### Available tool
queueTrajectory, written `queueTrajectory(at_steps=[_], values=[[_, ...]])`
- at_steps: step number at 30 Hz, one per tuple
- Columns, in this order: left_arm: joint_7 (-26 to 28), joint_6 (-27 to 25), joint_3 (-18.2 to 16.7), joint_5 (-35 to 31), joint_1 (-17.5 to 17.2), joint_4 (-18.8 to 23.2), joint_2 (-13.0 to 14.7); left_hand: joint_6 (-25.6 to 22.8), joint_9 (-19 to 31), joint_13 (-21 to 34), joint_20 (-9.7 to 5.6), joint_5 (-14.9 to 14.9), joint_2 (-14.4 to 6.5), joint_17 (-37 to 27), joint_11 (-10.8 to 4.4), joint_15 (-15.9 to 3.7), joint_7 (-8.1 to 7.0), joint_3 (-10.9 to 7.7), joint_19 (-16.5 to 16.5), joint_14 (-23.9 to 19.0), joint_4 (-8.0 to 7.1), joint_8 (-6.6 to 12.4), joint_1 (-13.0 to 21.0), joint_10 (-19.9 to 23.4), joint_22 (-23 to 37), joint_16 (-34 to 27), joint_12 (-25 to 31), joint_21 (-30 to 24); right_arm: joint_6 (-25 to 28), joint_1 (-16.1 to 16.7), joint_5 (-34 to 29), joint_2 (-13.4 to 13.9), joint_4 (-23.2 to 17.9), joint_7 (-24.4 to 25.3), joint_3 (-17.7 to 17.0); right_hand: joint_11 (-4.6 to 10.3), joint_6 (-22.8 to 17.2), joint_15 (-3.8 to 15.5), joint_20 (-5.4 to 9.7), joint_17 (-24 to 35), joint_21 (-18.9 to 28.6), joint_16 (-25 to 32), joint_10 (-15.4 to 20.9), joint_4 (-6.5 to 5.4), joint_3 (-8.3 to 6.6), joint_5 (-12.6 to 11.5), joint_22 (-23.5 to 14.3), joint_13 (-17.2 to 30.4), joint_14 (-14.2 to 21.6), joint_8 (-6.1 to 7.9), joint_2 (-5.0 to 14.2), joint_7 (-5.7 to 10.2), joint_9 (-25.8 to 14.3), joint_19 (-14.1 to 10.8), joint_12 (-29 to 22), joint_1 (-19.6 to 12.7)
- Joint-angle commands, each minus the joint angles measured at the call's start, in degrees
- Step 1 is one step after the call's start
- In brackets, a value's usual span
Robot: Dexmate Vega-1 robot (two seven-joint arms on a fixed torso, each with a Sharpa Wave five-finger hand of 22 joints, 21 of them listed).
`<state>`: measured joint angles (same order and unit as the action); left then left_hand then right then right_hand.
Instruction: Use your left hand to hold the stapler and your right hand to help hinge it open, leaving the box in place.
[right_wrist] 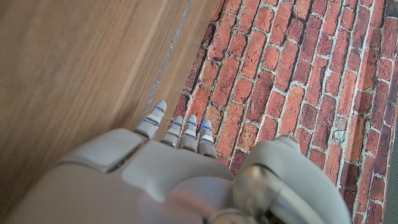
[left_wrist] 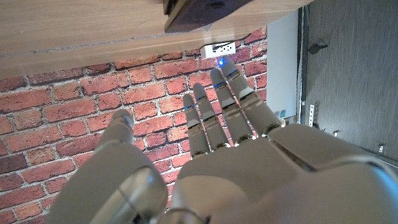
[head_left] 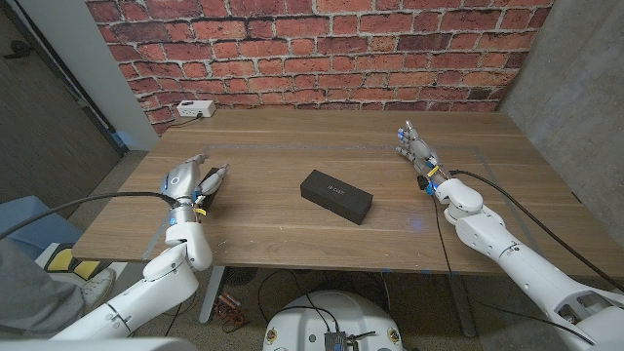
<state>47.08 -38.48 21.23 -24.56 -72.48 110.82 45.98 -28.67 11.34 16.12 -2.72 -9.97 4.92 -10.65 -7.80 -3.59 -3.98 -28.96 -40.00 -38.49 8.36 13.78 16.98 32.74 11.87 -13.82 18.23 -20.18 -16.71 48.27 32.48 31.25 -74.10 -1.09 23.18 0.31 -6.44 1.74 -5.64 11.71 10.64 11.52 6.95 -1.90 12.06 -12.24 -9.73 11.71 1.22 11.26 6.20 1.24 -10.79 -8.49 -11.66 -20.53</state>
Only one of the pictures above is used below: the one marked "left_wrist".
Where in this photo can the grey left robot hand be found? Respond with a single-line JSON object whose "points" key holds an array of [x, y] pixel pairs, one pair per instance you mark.
{"points": [[248, 180]]}

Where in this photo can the black stapler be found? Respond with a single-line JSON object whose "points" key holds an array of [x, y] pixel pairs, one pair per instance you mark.
{"points": [[202, 15]]}

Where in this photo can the white power strip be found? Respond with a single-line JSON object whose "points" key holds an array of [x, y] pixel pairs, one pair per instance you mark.
{"points": [[217, 49]]}

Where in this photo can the dark grey door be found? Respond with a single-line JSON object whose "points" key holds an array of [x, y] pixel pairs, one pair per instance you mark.
{"points": [[357, 77]]}

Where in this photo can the red brick printed backdrop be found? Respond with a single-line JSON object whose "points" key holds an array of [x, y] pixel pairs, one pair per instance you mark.
{"points": [[62, 124]]}

